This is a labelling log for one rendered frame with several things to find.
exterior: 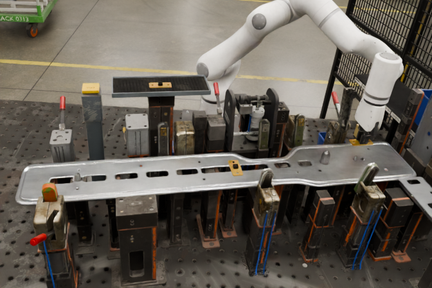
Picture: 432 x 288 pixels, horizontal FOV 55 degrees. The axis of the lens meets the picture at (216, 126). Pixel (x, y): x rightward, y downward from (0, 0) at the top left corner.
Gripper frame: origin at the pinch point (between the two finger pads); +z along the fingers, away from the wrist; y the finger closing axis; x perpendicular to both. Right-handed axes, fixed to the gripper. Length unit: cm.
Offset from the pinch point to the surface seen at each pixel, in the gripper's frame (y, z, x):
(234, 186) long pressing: 9, 11, -49
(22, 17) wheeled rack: -371, 83, -188
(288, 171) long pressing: 4.1, 10.3, -28.2
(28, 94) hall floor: -243, 110, -167
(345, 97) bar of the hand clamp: -14.9, -8.2, -1.7
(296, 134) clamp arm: -14.0, 7.3, -18.9
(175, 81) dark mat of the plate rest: -36, -6, -64
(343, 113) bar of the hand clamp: -13.8, -1.6, -1.3
